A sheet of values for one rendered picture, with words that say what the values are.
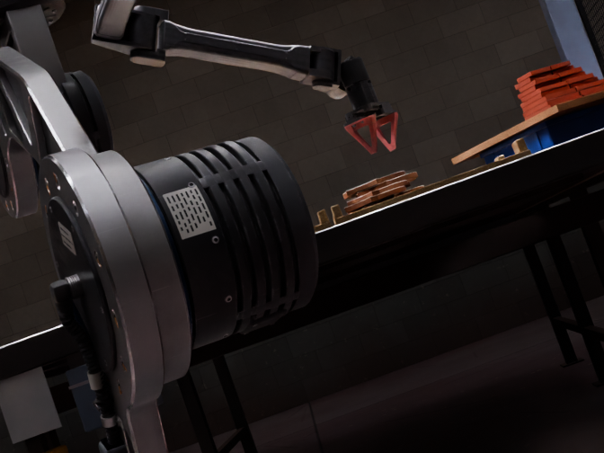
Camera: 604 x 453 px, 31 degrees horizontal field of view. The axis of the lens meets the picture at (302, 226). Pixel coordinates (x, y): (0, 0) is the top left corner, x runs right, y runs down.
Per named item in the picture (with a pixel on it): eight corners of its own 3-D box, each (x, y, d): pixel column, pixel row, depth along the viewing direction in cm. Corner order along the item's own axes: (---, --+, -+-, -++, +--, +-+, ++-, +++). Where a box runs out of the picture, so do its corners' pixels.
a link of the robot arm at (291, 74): (132, 53, 210) (137, 2, 212) (127, 63, 215) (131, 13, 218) (337, 89, 224) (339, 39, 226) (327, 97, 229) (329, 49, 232)
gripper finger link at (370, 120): (356, 160, 224) (340, 118, 224) (370, 157, 230) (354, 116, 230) (384, 147, 220) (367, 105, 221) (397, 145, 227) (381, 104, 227)
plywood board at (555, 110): (709, 65, 274) (706, 58, 274) (558, 111, 254) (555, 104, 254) (589, 121, 320) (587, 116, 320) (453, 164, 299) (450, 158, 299)
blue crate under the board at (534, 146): (652, 128, 276) (637, 92, 276) (558, 159, 263) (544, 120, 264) (578, 159, 304) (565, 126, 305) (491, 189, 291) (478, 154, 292)
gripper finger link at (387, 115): (369, 157, 230) (354, 116, 230) (384, 155, 236) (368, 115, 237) (396, 146, 227) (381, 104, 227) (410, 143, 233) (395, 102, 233)
